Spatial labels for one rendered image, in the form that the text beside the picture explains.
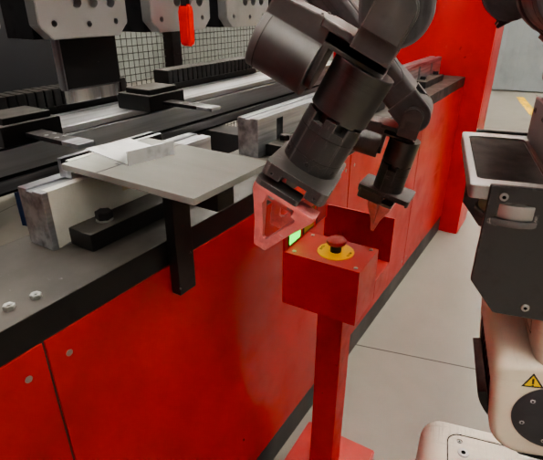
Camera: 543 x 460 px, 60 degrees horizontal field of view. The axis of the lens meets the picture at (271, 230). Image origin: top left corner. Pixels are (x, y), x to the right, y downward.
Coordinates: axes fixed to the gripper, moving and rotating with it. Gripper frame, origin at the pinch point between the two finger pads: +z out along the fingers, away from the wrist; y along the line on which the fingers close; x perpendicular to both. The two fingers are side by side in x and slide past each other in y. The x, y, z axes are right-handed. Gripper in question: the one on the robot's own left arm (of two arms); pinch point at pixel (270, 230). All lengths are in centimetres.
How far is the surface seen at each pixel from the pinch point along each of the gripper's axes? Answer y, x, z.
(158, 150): -18.3, -22.6, 9.6
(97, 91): -21.1, -36.7, 8.0
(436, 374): -99, 73, 75
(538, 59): -758, 165, -24
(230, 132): -80, -29, 28
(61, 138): -22, -41, 20
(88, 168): -10.6, -28.6, 14.1
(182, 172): -13.1, -16.0, 7.7
